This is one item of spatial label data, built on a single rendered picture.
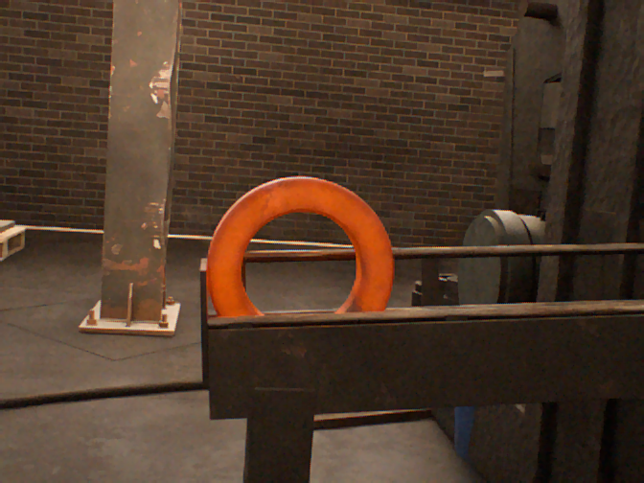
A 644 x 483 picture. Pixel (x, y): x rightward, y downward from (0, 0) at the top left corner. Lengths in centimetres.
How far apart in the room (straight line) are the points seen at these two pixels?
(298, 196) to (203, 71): 612
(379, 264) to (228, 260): 15
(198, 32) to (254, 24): 50
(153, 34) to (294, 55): 371
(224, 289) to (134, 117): 255
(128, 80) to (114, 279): 85
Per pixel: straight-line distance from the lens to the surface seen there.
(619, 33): 146
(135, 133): 322
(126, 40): 326
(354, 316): 70
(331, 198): 70
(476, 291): 218
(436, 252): 79
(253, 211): 70
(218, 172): 677
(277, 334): 69
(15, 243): 559
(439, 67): 713
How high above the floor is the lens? 78
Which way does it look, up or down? 6 degrees down
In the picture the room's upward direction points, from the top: 4 degrees clockwise
